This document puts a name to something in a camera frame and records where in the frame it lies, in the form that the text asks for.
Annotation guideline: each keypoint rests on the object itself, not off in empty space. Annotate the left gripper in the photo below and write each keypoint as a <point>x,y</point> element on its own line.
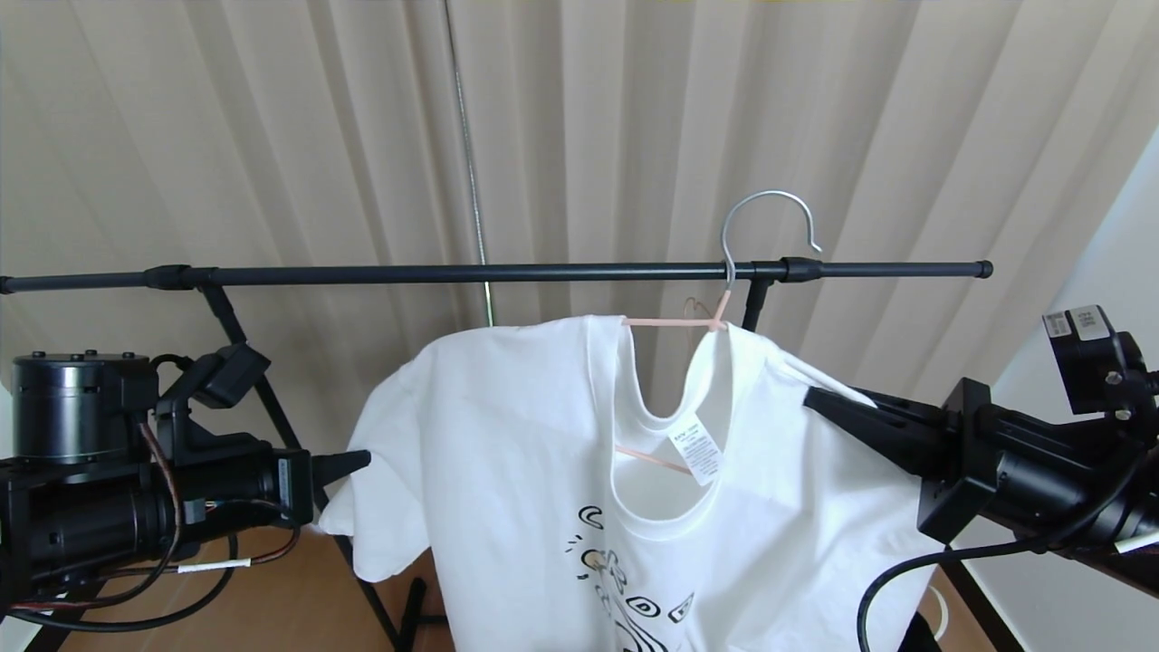
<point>226,498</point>

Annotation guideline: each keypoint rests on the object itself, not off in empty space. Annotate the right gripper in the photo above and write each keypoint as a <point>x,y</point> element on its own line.
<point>1041,471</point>

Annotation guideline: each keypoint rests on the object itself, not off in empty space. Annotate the white printed t-shirt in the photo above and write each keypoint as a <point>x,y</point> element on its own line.
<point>507,453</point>

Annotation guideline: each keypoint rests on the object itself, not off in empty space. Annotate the pink clothes hanger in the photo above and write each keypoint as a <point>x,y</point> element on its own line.
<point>697,300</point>
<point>727,263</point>

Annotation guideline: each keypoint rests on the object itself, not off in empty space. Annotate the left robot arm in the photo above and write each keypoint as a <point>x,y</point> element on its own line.
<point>81,407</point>

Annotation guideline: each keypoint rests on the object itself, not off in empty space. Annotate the white laundry basket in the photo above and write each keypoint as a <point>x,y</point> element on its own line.
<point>943,611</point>

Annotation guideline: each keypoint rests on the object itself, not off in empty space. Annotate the black clothes rack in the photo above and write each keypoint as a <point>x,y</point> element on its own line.
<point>362,273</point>

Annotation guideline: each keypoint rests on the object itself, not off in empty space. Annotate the beige curtain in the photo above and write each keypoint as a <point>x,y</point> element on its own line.
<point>272,118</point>

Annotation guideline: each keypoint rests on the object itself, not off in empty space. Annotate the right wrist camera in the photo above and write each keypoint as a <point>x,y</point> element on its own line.
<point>1096,362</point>

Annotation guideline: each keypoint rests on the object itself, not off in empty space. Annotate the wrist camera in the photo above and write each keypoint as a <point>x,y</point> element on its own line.
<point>1096,362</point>
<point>226,376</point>

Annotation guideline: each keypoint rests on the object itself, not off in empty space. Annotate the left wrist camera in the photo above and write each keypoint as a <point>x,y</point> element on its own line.
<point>226,376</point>

